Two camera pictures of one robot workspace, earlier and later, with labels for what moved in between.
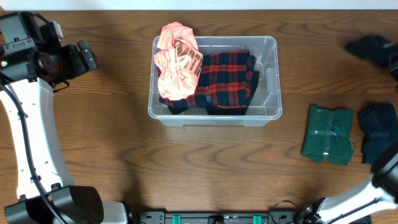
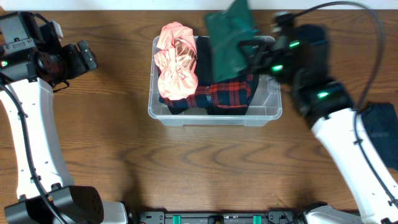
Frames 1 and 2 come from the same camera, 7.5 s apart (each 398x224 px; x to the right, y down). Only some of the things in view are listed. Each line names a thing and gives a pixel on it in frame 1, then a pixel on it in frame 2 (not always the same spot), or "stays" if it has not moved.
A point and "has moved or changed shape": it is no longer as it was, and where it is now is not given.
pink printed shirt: [178, 61] stays
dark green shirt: [328, 137] has moved or changed shape
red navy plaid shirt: [225, 81] stays
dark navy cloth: [379, 123] stays
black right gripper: [394, 65] -> [260, 63]
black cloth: [372, 47] -> [204, 64]
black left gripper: [87, 55] stays
